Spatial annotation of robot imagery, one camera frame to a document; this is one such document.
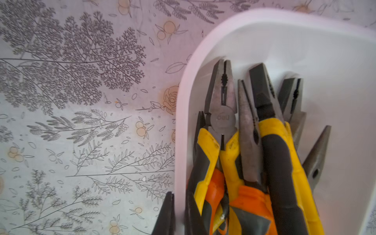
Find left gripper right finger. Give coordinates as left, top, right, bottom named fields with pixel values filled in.
left=184, top=191, right=206, bottom=235

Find orange black long-nose pliers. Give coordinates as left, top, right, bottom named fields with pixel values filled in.
left=229, top=80, right=277, bottom=235

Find white plastic storage box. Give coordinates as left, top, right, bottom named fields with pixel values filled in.
left=174, top=8, right=376, bottom=235

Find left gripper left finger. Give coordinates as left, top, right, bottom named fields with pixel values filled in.
left=151, top=192, right=175, bottom=235

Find yellow black pliers large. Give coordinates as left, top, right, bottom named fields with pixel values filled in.
left=249, top=63, right=325, bottom=235

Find orange handled pliers small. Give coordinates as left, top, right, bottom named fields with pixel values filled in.
left=302, top=125, right=332, bottom=192

